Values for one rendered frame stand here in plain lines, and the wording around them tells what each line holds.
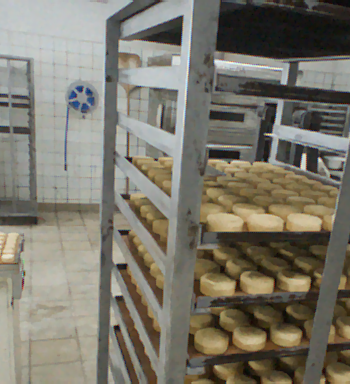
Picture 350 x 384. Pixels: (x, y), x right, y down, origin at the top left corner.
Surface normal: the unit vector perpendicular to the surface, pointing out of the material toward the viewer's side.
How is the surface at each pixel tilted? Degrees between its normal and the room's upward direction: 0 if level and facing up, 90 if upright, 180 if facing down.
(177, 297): 90
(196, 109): 90
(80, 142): 90
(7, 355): 90
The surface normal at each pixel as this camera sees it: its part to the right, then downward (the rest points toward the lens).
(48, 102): 0.33, 0.33
